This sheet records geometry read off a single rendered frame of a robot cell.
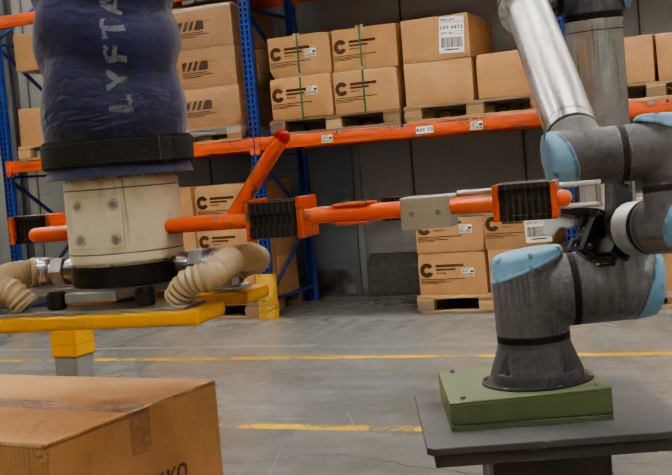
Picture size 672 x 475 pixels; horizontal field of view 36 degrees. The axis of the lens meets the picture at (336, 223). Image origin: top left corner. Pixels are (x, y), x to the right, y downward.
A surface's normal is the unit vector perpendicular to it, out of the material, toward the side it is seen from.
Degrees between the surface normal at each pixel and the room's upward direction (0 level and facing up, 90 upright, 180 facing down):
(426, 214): 90
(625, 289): 93
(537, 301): 90
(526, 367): 71
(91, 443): 90
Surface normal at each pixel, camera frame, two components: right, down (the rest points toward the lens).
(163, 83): 0.73, -0.30
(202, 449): 0.88, -0.05
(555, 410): -0.03, 0.05
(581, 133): -0.11, -0.77
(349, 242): -0.36, 0.08
